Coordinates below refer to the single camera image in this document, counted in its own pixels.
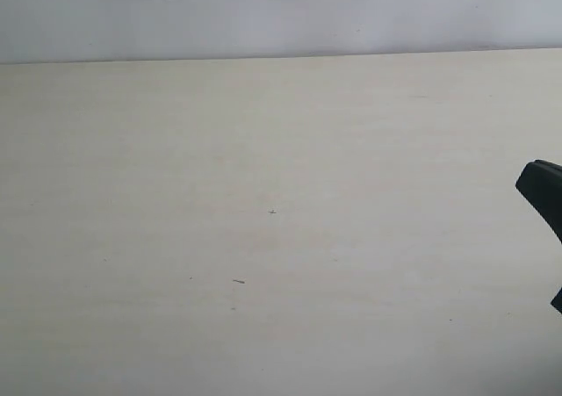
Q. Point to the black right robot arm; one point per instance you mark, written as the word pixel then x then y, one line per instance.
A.
pixel 540 184

